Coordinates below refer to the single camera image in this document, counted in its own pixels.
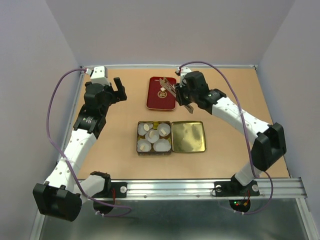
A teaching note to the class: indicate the top left paper cup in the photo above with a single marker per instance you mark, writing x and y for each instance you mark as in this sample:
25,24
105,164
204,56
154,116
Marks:
140,129

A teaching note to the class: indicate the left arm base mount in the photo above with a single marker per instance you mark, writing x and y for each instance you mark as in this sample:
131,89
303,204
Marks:
111,190

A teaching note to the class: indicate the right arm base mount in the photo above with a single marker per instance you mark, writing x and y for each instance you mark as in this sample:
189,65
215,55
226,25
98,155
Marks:
235,191

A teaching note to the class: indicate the round white chocolate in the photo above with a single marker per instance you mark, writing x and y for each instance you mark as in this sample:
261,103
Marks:
151,134

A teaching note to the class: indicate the top right paper cup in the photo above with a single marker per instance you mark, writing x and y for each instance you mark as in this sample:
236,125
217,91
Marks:
165,126

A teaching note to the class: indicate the bottom right paper cup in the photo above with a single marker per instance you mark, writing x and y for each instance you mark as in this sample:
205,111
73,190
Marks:
162,145

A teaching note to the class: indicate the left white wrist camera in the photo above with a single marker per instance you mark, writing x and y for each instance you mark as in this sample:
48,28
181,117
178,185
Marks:
98,75

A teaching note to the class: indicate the oval white chocolate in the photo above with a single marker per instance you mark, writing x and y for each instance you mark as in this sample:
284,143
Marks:
146,127

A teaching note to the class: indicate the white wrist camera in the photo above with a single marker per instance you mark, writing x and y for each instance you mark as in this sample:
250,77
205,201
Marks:
181,72
98,75

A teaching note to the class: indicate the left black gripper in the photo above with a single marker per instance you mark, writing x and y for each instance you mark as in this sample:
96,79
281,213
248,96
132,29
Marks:
117,96

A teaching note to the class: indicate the gold tin lid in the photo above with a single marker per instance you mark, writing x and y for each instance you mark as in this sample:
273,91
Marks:
188,137

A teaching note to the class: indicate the aluminium mounting rail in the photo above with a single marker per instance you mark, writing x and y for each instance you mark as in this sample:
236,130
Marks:
203,189

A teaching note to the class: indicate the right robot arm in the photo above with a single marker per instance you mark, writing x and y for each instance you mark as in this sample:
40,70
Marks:
266,141

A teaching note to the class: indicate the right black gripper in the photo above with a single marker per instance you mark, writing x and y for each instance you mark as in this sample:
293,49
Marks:
179,91

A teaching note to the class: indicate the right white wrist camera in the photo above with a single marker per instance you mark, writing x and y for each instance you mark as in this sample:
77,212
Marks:
181,72

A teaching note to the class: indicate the red lacquer tray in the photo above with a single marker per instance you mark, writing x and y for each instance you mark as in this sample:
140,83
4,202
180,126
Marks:
156,100

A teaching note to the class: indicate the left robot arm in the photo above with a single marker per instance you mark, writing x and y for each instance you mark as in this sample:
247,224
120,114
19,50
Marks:
62,194

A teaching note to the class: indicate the chocolate tin base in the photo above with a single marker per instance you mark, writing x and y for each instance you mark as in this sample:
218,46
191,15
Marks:
152,152

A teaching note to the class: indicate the metal front plate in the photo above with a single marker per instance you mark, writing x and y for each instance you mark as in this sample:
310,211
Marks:
280,219

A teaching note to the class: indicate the centre paper cup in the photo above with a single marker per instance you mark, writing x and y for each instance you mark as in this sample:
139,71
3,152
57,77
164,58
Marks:
155,138

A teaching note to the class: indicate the paper cup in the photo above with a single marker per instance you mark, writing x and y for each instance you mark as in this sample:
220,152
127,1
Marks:
165,126
155,138
145,142
162,145
140,129

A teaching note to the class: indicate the bottom left paper cup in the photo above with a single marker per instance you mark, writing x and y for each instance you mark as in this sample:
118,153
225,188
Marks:
145,142

